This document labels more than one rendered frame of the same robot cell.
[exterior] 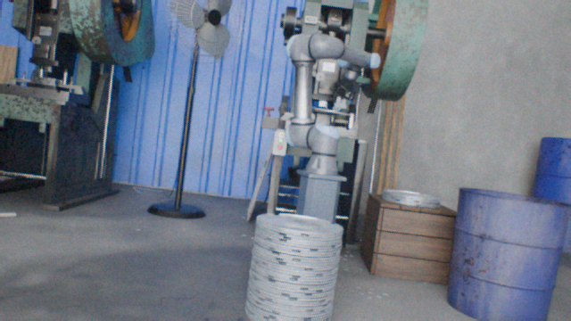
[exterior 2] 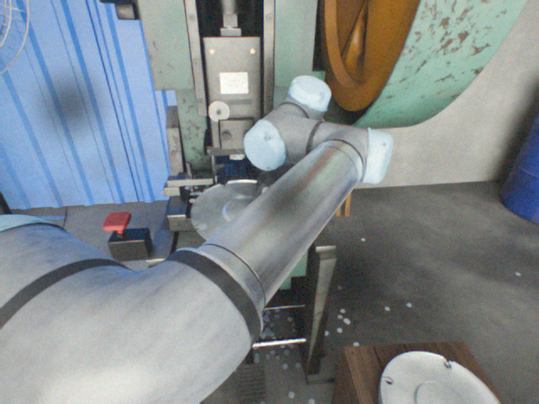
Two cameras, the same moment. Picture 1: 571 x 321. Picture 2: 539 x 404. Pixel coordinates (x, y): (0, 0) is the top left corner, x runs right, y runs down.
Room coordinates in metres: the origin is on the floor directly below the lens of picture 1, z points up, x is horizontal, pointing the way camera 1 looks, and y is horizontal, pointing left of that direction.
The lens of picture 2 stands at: (1.94, -0.20, 1.23)
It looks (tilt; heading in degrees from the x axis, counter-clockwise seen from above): 32 degrees down; 355
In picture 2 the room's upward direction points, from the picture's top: straight up
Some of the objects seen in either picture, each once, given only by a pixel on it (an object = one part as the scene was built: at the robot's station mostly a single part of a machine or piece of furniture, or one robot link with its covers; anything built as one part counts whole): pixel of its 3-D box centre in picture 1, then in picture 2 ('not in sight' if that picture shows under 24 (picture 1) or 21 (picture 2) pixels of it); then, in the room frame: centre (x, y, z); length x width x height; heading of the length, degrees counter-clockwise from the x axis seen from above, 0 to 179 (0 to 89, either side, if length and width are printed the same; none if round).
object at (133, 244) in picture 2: (268, 131); (136, 258); (2.66, 0.11, 0.62); 0.10 x 0.06 x 0.20; 91
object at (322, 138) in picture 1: (325, 138); not in sight; (2.12, -0.18, 0.62); 0.13 x 0.12 x 0.14; 52
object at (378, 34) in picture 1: (332, 27); not in sight; (2.90, -0.19, 1.33); 0.66 x 0.18 x 0.18; 91
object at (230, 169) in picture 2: not in sight; (238, 174); (2.89, -0.20, 0.76); 0.15 x 0.09 x 0.05; 91
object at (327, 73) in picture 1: (327, 72); (234, 90); (2.85, -0.20, 1.04); 0.17 x 0.15 x 0.30; 1
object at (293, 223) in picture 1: (300, 223); not in sight; (1.49, -0.08, 0.32); 0.29 x 0.29 x 0.01
